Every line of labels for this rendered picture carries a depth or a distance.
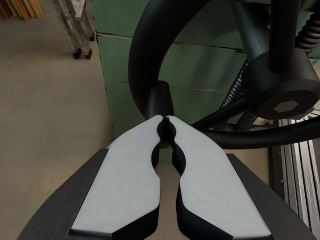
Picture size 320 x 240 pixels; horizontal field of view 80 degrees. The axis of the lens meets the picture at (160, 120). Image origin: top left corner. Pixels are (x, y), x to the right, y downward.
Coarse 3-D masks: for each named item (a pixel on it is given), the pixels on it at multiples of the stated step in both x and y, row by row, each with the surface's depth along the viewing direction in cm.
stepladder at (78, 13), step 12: (72, 0) 111; (84, 0) 112; (60, 12) 101; (72, 12) 102; (84, 12) 119; (72, 24) 105; (72, 36) 115; (84, 36) 117; (72, 48) 119; (84, 48) 118
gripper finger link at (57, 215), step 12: (96, 156) 9; (84, 168) 8; (96, 168) 8; (72, 180) 7; (84, 180) 7; (60, 192) 7; (72, 192) 7; (84, 192) 7; (48, 204) 6; (60, 204) 6; (72, 204) 6; (36, 216) 6; (48, 216) 6; (60, 216) 6; (72, 216) 6; (24, 228) 6; (36, 228) 6; (48, 228) 6; (60, 228) 6
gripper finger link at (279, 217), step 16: (240, 160) 9; (240, 176) 8; (256, 176) 8; (256, 192) 7; (272, 192) 7; (272, 208) 7; (288, 208) 7; (272, 224) 6; (288, 224) 6; (304, 224) 6
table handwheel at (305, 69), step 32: (160, 0) 11; (192, 0) 11; (288, 0) 11; (160, 32) 12; (256, 32) 21; (288, 32) 13; (128, 64) 16; (160, 64) 16; (256, 64) 18; (288, 64) 15; (256, 96) 17; (288, 96) 16; (288, 128) 27
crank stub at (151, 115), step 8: (160, 80) 17; (152, 88) 17; (160, 88) 16; (168, 88) 17; (152, 96) 16; (160, 96) 16; (168, 96) 16; (152, 104) 15; (160, 104) 15; (168, 104) 15; (152, 112) 15; (160, 112) 15; (168, 112) 15; (160, 144) 14; (168, 144) 14
